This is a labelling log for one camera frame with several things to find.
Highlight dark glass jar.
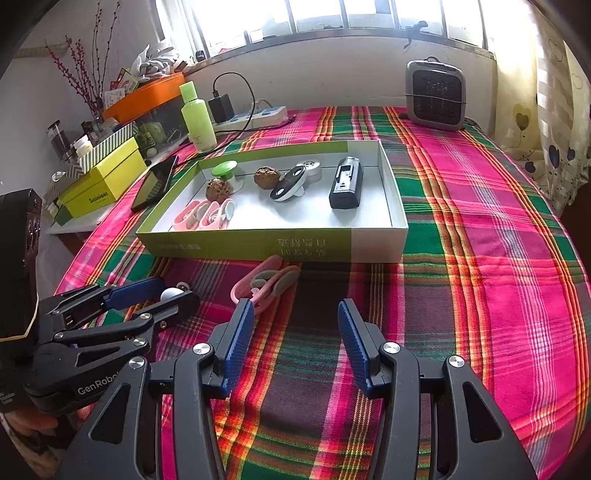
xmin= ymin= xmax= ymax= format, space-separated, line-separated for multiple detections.
xmin=46 ymin=120 xmax=70 ymax=158

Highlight black white round device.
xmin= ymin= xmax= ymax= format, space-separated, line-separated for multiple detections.
xmin=270 ymin=166 xmax=308 ymax=202

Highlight black charger adapter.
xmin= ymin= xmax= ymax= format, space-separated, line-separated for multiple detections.
xmin=208 ymin=95 xmax=235 ymax=124

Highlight light green plastic bottle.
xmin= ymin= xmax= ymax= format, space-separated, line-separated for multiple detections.
xmin=179 ymin=80 xmax=218 ymax=152

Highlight pink green plaid blanket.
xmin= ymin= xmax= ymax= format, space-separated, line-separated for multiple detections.
xmin=54 ymin=105 xmax=591 ymax=480

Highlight pink grey clip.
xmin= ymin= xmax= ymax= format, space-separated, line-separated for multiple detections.
xmin=172 ymin=199 xmax=208 ymax=230
xmin=230 ymin=255 xmax=302 ymax=315
xmin=198 ymin=198 xmax=236 ymax=230

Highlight black electric shaver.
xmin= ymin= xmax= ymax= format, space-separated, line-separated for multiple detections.
xmin=329 ymin=156 xmax=364 ymax=210

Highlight orange plastic tray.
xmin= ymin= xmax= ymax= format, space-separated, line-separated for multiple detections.
xmin=102 ymin=71 xmax=186 ymax=124

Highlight floral curtain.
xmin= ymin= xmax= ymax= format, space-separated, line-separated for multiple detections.
xmin=499 ymin=9 xmax=591 ymax=217

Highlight clear glass tank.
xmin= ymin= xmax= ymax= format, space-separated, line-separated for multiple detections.
xmin=134 ymin=108 xmax=191 ymax=151

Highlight person's left hand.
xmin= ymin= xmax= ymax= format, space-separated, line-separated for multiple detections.
xmin=0 ymin=410 xmax=60 ymax=435

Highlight grey black space heater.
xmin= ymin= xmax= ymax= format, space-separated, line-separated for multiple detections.
xmin=405 ymin=56 xmax=466 ymax=132

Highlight small white bottle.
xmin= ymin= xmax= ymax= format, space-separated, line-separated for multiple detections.
xmin=159 ymin=284 xmax=191 ymax=303

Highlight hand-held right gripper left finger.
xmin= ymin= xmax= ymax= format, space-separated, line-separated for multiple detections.
xmin=54 ymin=298 xmax=257 ymax=480

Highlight pink budded branches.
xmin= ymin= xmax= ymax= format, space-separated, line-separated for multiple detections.
xmin=44 ymin=0 xmax=121 ymax=118

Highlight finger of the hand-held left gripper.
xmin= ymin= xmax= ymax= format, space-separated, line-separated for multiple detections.
xmin=51 ymin=288 xmax=201 ymax=346
xmin=39 ymin=276 xmax=166 ymax=320

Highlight black charger cable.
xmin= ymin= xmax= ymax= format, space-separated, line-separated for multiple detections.
xmin=210 ymin=71 xmax=296 ymax=153

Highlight black clip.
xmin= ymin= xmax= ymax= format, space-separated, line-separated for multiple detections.
xmin=403 ymin=19 xmax=430 ymax=49

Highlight white blue power strip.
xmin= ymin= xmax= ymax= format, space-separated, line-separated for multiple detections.
xmin=213 ymin=105 xmax=289 ymax=131

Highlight brown walnut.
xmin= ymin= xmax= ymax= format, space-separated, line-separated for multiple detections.
xmin=205 ymin=179 xmax=232 ymax=203
xmin=254 ymin=166 xmax=281 ymax=190

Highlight black smartphone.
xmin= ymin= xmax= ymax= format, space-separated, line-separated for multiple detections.
xmin=130 ymin=154 xmax=180 ymax=213

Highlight green white cardboard box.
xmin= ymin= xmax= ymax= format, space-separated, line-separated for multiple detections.
xmin=135 ymin=140 xmax=409 ymax=264

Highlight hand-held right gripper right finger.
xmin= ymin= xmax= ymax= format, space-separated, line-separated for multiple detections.
xmin=337 ymin=299 xmax=539 ymax=480

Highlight metal window frame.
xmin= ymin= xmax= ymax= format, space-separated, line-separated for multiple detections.
xmin=152 ymin=0 xmax=497 ymax=61

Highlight yellow green box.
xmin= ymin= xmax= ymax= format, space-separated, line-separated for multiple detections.
xmin=58 ymin=137 xmax=147 ymax=219

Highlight white round metal-top container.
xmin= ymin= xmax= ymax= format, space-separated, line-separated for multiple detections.
xmin=295 ymin=158 xmax=321 ymax=182

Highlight striped cardboard box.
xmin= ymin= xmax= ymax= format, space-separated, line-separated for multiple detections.
xmin=46 ymin=122 xmax=140 ymax=204

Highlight pile of packets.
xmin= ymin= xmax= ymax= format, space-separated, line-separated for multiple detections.
xmin=111 ymin=44 xmax=185 ymax=93

